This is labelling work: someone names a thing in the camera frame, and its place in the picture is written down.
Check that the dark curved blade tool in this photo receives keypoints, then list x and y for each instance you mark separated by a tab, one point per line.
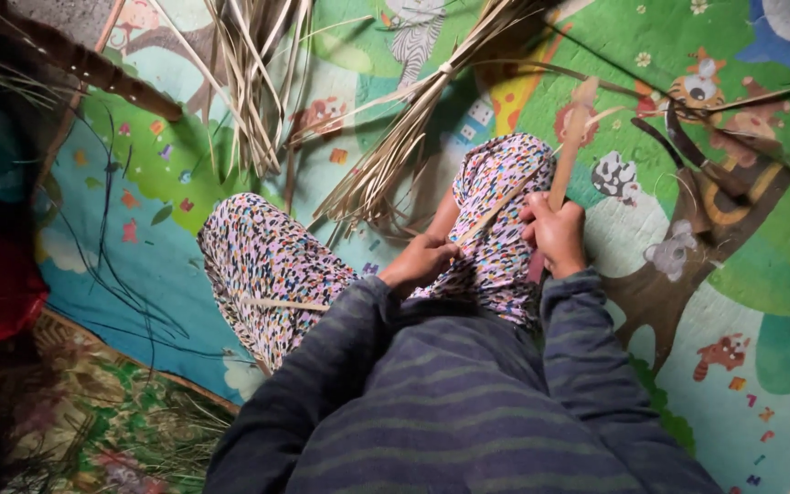
703	168

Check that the floral woven mat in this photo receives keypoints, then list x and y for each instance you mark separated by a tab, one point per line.
107	425

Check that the loose bundle of leaf strips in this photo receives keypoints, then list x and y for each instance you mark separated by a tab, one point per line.
254	103

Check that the long dark leaf rib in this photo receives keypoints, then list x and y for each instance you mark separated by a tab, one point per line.
710	96

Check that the person's striped dark sweater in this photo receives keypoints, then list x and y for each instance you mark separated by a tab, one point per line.
450	411

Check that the heap of dark thin ribs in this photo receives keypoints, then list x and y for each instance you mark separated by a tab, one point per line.
110	274

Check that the person's patterned trousers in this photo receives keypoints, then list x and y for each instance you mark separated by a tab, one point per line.
265	261

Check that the person's right fingers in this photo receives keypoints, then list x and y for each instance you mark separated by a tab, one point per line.
533	219

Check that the person's right hand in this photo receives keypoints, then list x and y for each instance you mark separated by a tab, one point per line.
563	237

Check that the person's left fingers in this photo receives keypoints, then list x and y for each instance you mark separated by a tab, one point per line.
446	252

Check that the cartoon animal play mat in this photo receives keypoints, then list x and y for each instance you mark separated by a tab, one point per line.
710	274

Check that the brown stick with white dots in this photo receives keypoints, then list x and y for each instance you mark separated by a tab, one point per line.
93	68

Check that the short tan leaf strip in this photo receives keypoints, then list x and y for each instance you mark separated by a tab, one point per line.
285	304

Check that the person's left hand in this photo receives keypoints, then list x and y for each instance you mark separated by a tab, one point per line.
417	264

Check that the tied bundle of leaf strips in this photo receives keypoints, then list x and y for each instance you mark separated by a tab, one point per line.
409	130

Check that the wooden stick tool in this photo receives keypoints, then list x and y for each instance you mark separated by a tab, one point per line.
573	137

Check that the long tan leaf strip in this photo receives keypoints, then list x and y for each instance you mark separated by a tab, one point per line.
498	206

